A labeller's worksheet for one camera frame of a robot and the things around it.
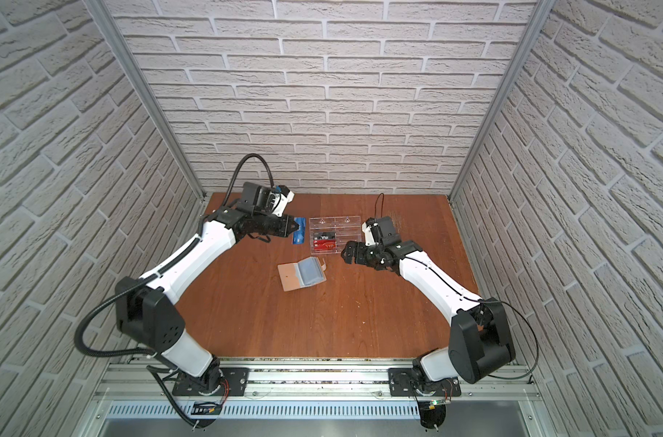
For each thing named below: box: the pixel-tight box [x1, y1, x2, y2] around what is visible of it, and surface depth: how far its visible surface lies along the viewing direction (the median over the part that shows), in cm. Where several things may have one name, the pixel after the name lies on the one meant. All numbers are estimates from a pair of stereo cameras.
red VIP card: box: [313, 239, 337, 251], surface depth 102 cm
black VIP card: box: [313, 231, 337, 241], surface depth 102 cm
